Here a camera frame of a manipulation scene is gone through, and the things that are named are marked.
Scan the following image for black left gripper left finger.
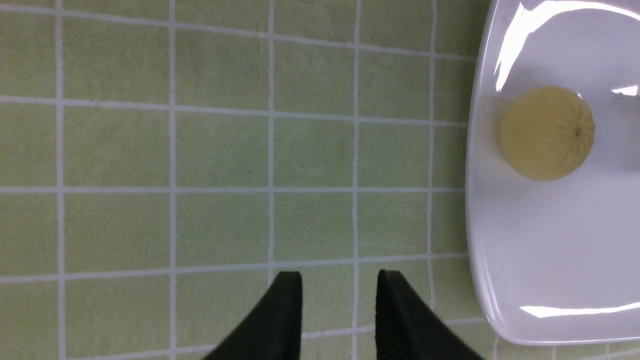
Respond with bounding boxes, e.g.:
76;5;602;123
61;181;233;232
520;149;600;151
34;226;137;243
204;271;303;360

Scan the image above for white square plate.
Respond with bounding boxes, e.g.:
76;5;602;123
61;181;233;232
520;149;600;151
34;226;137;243
465;0;640;346

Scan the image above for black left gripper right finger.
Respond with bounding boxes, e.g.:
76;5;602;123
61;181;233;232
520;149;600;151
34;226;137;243
375;269;482;360

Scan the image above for yellow steamed bun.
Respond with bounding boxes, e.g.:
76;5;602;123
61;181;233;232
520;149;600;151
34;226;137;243
498;86;595;182

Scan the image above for green checkered tablecloth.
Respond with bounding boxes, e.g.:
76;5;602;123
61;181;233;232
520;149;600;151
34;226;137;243
1;0;639;360

